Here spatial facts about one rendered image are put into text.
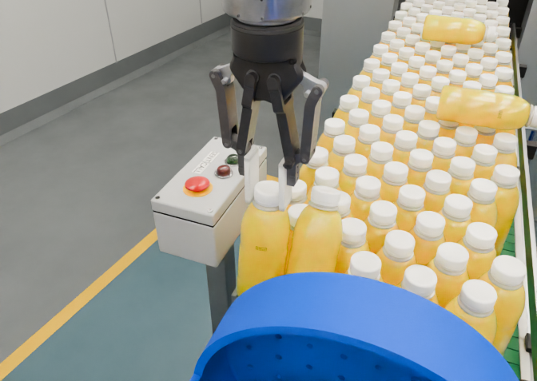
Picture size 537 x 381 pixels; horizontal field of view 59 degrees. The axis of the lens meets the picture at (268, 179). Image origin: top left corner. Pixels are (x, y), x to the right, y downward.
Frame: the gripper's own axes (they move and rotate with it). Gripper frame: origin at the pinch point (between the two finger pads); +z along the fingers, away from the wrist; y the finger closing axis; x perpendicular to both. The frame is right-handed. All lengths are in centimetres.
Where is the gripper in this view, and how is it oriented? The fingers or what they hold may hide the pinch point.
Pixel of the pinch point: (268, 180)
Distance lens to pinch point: 60.0
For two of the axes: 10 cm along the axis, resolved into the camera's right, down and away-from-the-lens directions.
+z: 0.1, 8.2, 5.7
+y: 9.3, 2.1, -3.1
